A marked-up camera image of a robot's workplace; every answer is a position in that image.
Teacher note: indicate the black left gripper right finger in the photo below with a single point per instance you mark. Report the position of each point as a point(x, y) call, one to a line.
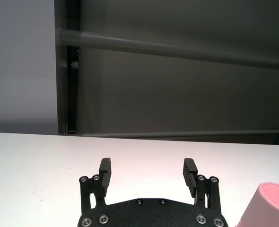
point(190, 179)

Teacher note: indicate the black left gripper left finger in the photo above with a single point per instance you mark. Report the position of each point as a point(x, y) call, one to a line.
point(105, 179)

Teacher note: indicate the pink plastic cup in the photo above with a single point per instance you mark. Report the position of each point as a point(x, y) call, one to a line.
point(269, 208)

